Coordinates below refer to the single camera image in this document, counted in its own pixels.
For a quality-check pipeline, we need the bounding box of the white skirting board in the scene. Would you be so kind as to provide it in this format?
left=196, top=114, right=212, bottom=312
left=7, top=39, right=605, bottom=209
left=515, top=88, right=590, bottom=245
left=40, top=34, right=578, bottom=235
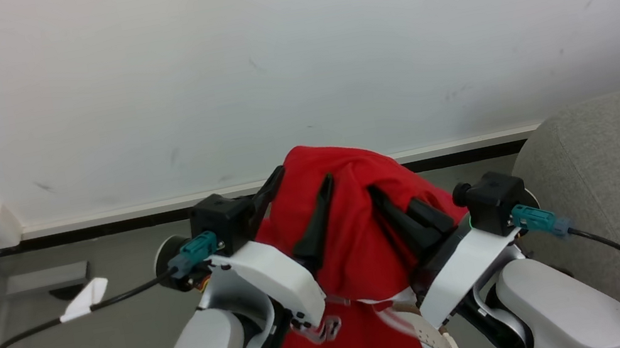
left=16, top=122, right=547, bottom=242

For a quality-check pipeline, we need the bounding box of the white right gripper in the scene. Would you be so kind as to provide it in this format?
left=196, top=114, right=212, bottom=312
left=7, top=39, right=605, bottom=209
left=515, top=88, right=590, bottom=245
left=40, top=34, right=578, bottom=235
left=366, top=161, right=534, bottom=337

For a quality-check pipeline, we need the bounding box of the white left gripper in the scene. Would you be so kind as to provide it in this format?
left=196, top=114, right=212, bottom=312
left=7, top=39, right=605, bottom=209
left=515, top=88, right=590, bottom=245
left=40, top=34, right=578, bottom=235
left=189, top=156, right=359, bottom=346

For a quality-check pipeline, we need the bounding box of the black cable with printed tag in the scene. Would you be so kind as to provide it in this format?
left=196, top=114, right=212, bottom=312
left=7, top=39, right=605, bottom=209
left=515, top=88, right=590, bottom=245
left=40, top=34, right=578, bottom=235
left=508, top=186, right=620, bottom=348

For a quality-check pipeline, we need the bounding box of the red garment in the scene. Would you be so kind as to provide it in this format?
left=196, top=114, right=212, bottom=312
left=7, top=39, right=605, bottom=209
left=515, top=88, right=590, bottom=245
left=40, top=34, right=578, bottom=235
left=223, top=118, right=494, bottom=348

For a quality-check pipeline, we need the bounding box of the white laundry basket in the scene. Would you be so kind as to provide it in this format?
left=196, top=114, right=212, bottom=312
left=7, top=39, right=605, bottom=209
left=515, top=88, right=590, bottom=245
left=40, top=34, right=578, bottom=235
left=394, top=294, right=464, bottom=348

